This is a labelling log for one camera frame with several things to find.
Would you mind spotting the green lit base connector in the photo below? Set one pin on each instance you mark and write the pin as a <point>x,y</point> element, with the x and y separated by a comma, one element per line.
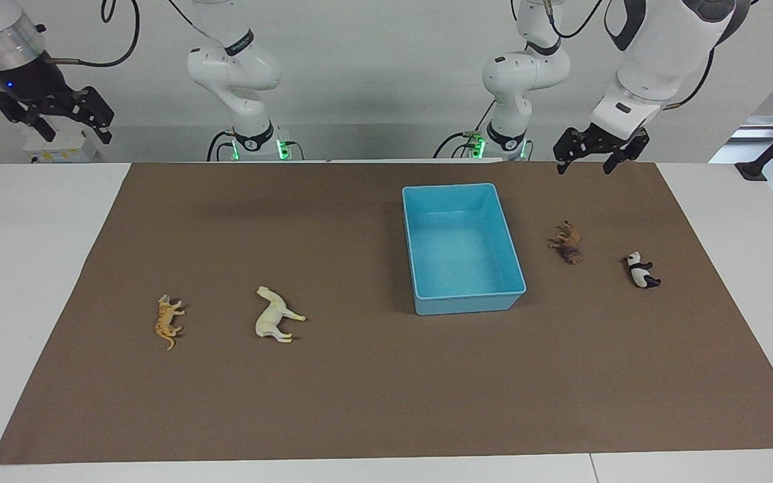
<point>284,149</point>
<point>476,146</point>

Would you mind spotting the brown table mat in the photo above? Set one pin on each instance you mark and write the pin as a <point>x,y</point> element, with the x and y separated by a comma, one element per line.
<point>359,389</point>

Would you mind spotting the cream white horse toy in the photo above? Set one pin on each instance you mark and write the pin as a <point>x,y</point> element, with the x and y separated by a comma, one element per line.
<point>271,320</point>

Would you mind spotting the white box with yellow label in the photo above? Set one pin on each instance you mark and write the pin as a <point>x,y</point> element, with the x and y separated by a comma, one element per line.
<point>71,151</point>

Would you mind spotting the brown lion toy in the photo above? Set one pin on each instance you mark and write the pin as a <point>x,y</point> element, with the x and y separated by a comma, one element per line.
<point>569,240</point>

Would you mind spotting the orange tiger toy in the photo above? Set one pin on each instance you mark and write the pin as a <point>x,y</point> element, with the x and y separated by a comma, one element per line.
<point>166,322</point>

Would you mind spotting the blue plastic storage box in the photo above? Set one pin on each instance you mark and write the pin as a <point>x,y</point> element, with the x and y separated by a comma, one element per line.
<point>460,248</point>

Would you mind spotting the black white panda toy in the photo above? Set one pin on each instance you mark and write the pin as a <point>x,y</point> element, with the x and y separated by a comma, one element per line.
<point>640,272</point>

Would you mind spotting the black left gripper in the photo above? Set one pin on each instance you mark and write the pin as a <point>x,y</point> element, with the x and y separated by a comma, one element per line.
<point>594,139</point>

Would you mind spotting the grey metal window rail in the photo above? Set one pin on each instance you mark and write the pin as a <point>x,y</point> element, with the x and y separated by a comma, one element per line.
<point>759,131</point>

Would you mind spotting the green lit right base connector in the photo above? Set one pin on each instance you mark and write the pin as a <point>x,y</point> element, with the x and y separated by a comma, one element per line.
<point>284,149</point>

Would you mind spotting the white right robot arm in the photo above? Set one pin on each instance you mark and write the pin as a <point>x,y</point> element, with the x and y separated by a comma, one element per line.
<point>232,67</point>

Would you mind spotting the green lit left base connector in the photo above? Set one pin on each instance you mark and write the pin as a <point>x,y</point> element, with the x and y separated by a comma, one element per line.
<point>476,146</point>

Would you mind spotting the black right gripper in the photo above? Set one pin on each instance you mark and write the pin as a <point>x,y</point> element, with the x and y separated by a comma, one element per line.
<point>27,84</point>

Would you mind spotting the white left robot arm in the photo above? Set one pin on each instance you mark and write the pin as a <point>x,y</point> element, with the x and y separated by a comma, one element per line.
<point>655,60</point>

